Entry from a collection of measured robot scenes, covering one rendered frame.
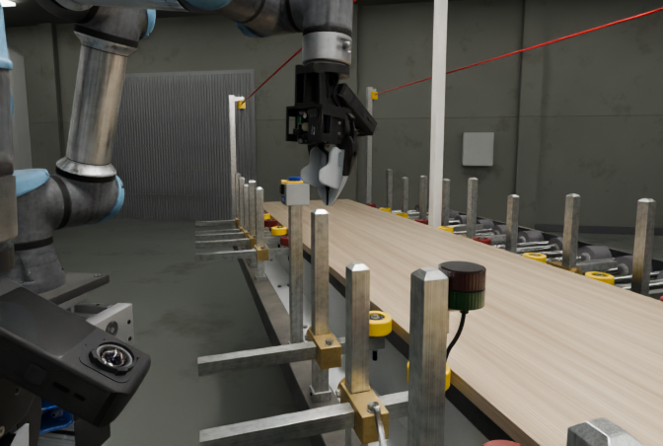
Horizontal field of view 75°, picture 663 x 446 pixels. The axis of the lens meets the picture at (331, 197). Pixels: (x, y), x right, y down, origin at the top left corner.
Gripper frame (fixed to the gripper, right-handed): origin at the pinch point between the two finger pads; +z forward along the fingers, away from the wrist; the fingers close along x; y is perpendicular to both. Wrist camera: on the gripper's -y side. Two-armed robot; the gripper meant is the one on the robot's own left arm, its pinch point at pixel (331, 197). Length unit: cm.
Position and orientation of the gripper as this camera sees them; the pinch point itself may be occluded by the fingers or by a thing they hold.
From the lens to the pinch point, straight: 69.1
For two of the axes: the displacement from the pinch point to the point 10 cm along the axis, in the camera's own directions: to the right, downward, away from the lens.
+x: 7.8, 0.7, -6.2
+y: -6.2, 0.5, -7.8
